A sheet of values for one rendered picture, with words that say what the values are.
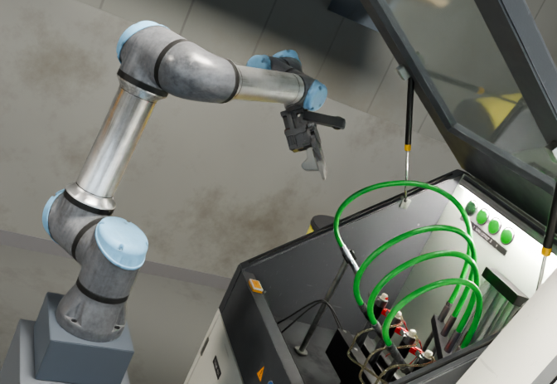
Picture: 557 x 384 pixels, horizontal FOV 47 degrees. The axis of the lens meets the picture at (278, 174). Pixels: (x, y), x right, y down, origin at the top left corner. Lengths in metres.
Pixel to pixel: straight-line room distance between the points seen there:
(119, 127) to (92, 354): 0.48
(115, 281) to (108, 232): 0.10
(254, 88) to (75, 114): 2.01
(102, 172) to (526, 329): 0.93
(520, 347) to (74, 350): 0.90
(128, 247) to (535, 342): 0.83
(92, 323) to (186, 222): 2.29
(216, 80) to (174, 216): 2.38
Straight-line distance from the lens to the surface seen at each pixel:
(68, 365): 1.47
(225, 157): 3.57
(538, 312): 1.41
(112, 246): 1.37
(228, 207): 3.71
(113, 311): 1.44
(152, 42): 1.37
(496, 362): 1.42
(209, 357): 1.99
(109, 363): 1.48
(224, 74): 1.33
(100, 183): 1.45
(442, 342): 1.72
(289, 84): 1.53
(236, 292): 1.90
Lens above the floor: 1.70
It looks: 14 degrees down
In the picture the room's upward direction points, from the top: 25 degrees clockwise
